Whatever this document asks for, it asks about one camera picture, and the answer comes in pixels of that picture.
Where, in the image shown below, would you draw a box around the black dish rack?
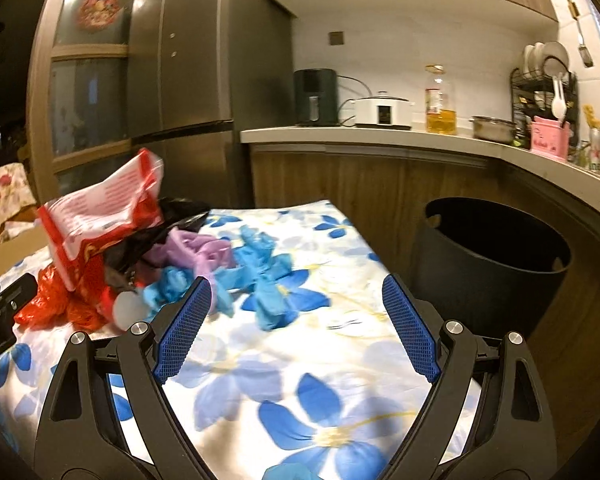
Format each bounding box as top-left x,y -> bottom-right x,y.
510,67 -> 578,148

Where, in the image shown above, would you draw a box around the blue floral tablecloth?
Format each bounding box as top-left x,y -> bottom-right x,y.
0,200 -> 481,480

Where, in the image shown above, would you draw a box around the red plastic bag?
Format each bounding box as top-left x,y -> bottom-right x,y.
15,260 -> 116,331

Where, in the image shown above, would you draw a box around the white bowl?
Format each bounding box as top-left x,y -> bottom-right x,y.
542,41 -> 571,75

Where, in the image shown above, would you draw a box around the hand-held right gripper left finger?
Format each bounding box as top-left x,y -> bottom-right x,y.
32,276 -> 216,480

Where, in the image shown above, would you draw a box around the white slow cooker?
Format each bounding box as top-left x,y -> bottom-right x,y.
354,91 -> 413,130

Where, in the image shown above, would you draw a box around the white plates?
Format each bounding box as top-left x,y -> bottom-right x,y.
523,44 -> 546,75

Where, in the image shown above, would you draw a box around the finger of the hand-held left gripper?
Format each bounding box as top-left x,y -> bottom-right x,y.
0,275 -> 39,320

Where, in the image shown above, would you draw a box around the chair with floral cloth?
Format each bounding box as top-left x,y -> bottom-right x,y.
0,162 -> 36,233

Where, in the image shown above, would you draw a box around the floral printed can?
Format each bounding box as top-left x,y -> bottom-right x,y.
582,105 -> 600,171

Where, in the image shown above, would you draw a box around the red and white snack bag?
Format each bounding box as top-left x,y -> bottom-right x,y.
37,149 -> 166,293

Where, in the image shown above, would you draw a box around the black air fryer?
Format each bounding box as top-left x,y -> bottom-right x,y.
293,69 -> 340,127

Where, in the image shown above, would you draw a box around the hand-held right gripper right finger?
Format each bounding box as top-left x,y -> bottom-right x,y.
380,274 -> 561,480

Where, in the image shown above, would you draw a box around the grey power cable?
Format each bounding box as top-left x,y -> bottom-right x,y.
336,75 -> 381,126

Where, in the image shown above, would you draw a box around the wooden glass door cabinet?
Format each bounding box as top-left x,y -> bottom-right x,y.
27,0 -> 166,201

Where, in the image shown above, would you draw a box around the cardboard box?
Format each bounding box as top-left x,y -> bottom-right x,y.
0,225 -> 51,281

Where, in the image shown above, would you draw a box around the blue glove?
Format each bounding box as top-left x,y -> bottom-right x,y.
142,265 -> 236,318
230,225 -> 331,331

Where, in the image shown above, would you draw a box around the cooking oil bottle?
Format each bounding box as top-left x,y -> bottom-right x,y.
425,64 -> 458,136

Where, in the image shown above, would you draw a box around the white rice spoon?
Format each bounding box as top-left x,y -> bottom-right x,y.
551,77 -> 568,116

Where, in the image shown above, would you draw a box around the steel pot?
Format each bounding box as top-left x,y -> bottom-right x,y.
469,116 -> 518,142

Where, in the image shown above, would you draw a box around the black plastic bag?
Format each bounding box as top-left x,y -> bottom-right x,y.
102,197 -> 211,291

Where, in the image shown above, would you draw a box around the pink crumpled wrapper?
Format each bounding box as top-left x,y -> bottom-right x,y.
142,227 -> 231,281

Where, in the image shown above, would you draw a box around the pink utensil holder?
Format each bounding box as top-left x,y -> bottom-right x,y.
530,116 -> 572,162

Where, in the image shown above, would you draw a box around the black trash bin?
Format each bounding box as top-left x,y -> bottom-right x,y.
411,197 -> 573,343

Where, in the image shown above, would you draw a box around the hanging metal spatula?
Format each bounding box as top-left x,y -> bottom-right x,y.
567,0 -> 594,68

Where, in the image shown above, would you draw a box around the red paper decoration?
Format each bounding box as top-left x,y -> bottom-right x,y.
76,0 -> 122,28

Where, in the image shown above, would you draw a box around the grey refrigerator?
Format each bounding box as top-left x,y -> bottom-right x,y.
127,0 -> 296,211

